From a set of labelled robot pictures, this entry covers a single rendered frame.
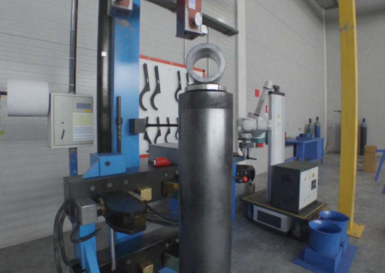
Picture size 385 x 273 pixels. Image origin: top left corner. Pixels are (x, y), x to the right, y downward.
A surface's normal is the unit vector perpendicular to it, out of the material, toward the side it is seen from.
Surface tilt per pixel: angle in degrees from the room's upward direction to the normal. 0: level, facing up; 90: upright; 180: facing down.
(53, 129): 90
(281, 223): 90
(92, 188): 90
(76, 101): 90
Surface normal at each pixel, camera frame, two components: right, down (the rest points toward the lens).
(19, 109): 0.51, 0.67
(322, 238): -0.69, 0.02
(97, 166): 0.68, 0.02
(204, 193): -0.07, 0.03
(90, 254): 0.52, -0.62
